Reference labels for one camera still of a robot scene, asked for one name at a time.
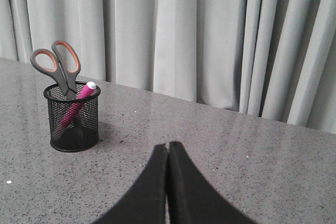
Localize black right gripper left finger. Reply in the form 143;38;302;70
95;144;168;223

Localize grey orange handled scissors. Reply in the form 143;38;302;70
30;40;81;100

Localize pink marker pen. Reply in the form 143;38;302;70
55;81;97;134

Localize grey pleated curtain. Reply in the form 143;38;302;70
1;0;335;133

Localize black mesh pen cup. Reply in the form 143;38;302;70
44;81;101;153

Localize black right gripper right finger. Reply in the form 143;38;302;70
167;142;254;223

